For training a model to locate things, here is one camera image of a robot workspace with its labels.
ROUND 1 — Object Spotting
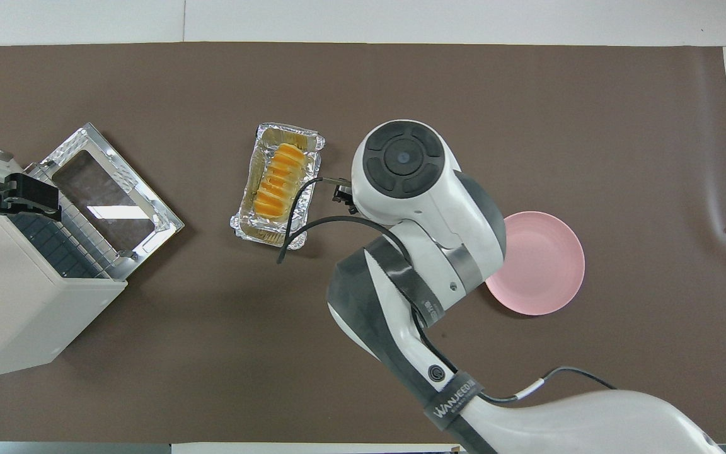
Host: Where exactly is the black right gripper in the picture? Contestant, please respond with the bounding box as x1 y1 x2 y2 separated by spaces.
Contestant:
332 180 357 214

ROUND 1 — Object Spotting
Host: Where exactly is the sliced golden bread loaf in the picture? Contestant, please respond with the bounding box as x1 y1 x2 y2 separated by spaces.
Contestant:
255 144 306 220

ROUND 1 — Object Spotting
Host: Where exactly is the aluminium foil tray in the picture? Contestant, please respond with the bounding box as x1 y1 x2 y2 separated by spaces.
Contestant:
231 123 326 250

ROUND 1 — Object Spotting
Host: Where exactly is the glass oven door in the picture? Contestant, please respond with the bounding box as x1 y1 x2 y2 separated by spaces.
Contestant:
26 123 185 280

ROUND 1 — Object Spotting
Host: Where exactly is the cream toaster oven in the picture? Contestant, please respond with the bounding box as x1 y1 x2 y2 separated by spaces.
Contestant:
0 137 129 382

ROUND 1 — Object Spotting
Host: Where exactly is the brown table mat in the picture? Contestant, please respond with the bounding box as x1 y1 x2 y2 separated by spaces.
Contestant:
0 43 726 443

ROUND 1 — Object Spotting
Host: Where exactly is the pink round plate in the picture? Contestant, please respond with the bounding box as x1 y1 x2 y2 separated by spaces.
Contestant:
485 211 585 316

